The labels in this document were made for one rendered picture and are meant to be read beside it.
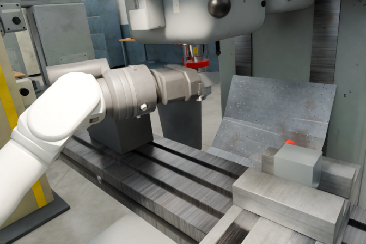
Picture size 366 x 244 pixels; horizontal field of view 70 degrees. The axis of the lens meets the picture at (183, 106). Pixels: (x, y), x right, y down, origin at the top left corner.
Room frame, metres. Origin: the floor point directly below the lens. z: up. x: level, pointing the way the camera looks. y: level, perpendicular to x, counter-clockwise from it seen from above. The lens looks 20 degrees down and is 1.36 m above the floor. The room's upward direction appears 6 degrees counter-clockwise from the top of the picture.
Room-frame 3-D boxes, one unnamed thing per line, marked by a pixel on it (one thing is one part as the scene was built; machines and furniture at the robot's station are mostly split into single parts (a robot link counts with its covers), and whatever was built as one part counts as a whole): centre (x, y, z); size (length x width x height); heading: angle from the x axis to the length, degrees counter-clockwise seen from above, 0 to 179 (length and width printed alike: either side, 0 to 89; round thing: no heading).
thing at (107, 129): (0.81, 0.22, 1.08); 0.22 x 0.12 x 0.20; 42
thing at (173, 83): (0.47, 0.04, 1.23); 0.13 x 0.12 x 0.10; 26
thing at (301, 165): (0.37, -0.18, 1.10); 0.06 x 0.05 x 0.06; 48
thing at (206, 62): (0.51, -0.04, 1.26); 0.05 x 0.05 x 0.01
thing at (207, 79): (0.48, -0.05, 1.23); 0.06 x 0.02 x 0.03; 116
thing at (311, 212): (0.33, -0.14, 1.07); 0.15 x 0.06 x 0.04; 48
